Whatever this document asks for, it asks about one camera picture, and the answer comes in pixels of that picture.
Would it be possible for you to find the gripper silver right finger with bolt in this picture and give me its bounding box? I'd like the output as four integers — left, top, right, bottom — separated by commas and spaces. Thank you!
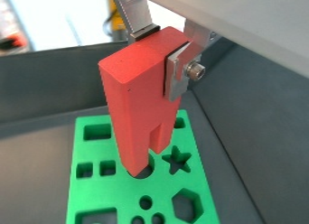
164, 20, 220, 101

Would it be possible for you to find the green foam shape board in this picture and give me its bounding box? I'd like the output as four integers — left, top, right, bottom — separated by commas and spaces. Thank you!
65, 110, 219, 224

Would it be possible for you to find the red double-square block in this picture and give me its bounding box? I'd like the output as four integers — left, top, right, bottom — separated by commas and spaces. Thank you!
99, 27, 187, 175

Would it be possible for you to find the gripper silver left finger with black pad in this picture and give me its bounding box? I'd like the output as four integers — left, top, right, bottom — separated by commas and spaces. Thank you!
115, 0, 160, 42

